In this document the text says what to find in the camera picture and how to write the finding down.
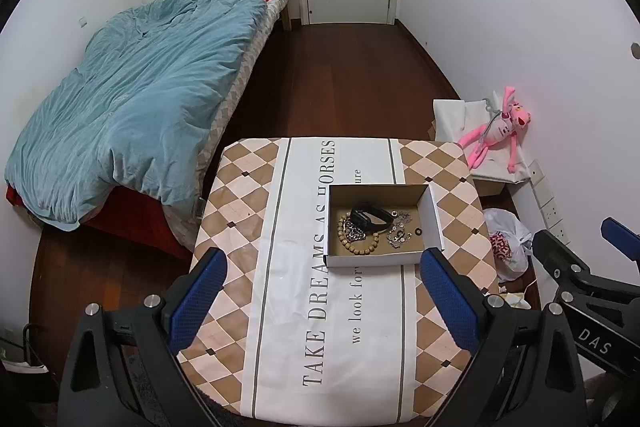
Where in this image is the wooden bead bracelet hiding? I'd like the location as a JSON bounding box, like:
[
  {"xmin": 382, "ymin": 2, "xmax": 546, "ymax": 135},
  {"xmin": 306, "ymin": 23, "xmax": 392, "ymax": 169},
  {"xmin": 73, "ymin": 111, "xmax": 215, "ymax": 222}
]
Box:
[{"xmin": 337, "ymin": 214, "xmax": 383, "ymax": 257}]

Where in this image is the blue duvet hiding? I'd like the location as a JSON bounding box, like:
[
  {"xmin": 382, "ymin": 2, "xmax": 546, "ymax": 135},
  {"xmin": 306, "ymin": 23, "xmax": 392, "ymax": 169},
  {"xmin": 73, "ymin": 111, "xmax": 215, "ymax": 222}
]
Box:
[{"xmin": 5, "ymin": 0, "xmax": 296, "ymax": 232}]

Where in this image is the white cardboard box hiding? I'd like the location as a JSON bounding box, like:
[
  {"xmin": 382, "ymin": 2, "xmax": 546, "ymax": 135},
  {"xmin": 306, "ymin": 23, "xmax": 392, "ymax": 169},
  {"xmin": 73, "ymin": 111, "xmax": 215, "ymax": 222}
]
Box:
[{"xmin": 322, "ymin": 183, "xmax": 445, "ymax": 269}]

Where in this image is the black cable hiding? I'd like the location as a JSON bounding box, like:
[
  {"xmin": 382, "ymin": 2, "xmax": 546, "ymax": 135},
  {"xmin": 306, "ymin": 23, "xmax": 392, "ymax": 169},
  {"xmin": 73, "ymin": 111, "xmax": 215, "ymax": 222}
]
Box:
[{"xmin": 22, "ymin": 327, "xmax": 47, "ymax": 369}]

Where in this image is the silver charm bracelet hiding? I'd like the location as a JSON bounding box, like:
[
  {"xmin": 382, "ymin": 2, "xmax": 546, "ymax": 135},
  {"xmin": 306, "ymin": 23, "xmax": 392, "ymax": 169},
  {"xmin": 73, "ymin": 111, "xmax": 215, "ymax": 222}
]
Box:
[{"xmin": 386, "ymin": 224, "xmax": 411, "ymax": 249}]

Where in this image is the pink plush toy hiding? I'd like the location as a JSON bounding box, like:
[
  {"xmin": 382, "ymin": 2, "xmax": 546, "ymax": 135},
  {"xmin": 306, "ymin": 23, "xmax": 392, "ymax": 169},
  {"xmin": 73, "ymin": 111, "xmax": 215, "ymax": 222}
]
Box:
[{"xmin": 457, "ymin": 86, "xmax": 532, "ymax": 174}]

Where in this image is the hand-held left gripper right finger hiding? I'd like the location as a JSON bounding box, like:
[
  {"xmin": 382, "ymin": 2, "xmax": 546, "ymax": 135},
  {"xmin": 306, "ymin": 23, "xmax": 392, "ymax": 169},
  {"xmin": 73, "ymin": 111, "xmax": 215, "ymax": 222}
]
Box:
[{"xmin": 420, "ymin": 248, "xmax": 586, "ymax": 427}]

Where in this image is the pale yellow paper wrapper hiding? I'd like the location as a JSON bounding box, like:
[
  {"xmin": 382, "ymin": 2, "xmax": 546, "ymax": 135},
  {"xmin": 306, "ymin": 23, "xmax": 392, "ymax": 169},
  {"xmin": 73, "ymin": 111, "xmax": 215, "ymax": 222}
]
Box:
[{"xmin": 500, "ymin": 291, "xmax": 532, "ymax": 309}]

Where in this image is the white wall socket row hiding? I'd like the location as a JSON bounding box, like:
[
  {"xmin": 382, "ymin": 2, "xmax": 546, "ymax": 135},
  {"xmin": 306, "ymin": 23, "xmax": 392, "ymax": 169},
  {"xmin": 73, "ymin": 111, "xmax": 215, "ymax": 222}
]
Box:
[{"xmin": 527, "ymin": 159, "xmax": 571, "ymax": 248}]

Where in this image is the white plastic bag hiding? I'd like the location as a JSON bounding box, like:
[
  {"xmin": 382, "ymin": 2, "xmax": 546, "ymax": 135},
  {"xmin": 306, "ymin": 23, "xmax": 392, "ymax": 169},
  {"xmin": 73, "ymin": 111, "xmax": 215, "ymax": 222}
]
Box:
[{"xmin": 482, "ymin": 207, "xmax": 533, "ymax": 283}]

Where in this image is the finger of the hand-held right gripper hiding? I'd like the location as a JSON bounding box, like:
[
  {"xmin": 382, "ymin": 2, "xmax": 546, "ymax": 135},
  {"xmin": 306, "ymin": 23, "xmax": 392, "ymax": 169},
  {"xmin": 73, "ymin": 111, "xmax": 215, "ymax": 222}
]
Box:
[
  {"xmin": 531, "ymin": 230, "xmax": 592, "ymax": 288},
  {"xmin": 601, "ymin": 217, "xmax": 640, "ymax": 261}
]

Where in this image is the white cloth bag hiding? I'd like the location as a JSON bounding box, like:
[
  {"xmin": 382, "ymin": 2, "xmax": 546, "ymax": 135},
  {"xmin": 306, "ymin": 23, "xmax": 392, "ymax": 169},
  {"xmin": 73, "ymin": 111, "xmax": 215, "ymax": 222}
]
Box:
[{"xmin": 432, "ymin": 97, "xmax": 533, "ymax": 184}]

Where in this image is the checked lettered tablecloth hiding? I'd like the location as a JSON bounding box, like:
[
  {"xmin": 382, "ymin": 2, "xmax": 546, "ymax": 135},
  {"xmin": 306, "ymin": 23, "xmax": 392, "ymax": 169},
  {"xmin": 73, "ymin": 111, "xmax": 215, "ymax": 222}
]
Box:
[{"xmin": 176, "ymin": 137, "xmax": 501, "ymax": 423}]

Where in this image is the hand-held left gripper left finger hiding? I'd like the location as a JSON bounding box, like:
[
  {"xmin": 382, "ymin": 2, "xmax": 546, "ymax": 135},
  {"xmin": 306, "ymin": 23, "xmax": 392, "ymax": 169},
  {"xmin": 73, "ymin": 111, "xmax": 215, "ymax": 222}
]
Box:
[{"xmin": 57, "ymin": 247, "xmax": 228, "ymax": 427}]

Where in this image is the black smartwatch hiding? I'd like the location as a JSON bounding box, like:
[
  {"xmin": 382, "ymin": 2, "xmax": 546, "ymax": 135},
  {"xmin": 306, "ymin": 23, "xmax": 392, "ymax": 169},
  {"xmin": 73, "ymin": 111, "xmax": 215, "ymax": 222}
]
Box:
[{"xmin": 348, "ymin": 202, "xmax": 395, "ymax": 230}]

